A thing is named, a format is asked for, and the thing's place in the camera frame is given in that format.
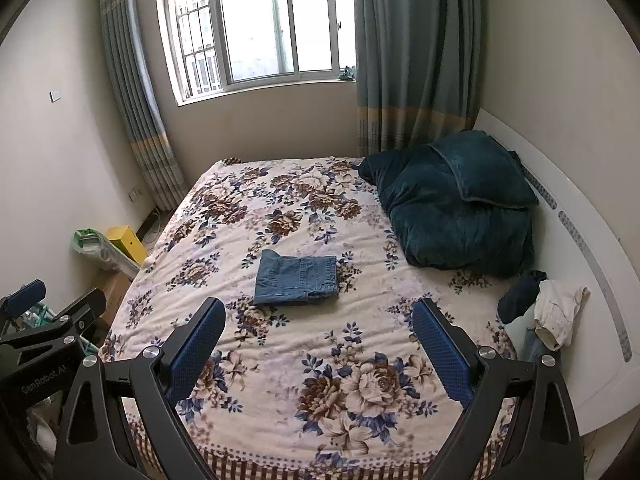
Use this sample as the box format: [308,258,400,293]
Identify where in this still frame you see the dark navy garment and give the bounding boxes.
[497,270,549,326]

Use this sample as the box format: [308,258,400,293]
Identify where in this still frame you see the dark teal quilt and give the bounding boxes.
[359,145,536,280]

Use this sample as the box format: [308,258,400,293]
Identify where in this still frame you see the floral printed blanket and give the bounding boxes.
[102,156,526,480]

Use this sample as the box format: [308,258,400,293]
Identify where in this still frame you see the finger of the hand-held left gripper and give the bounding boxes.
[49,287,108,335]
[0,280,48,334]

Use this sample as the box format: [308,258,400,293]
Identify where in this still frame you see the floor cables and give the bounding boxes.
[137,211,167,247]

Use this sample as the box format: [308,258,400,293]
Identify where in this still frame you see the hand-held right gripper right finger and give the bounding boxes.
[411,297,586,480]

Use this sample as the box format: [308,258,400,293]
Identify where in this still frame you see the green and white bag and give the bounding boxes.
[71,228,142,282]

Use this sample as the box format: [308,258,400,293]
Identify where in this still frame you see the yellow box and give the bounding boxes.
[105,225,149,267]

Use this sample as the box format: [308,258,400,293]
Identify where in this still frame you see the cream white garment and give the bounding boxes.
[533,280,592,352]

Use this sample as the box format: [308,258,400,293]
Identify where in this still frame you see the light blue garment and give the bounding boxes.
[504,309,561,364]

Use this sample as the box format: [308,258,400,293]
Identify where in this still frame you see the grey-blue striped curtain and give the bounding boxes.
[98,0,189,212]
[352,0,484,159]

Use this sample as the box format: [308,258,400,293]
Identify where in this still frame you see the window with white frame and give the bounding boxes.
[160,0,358,107]

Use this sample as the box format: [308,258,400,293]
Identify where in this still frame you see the blue denim pants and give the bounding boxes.
[253,249,339,306]

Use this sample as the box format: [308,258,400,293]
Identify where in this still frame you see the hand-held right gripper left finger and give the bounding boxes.
[52,297,227,480]

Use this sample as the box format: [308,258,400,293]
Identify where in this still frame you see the white bed headboard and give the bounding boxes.
[472,109,640,438]

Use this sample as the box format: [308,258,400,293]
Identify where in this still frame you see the dark teal pillow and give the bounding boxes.
[427,130,541,208]

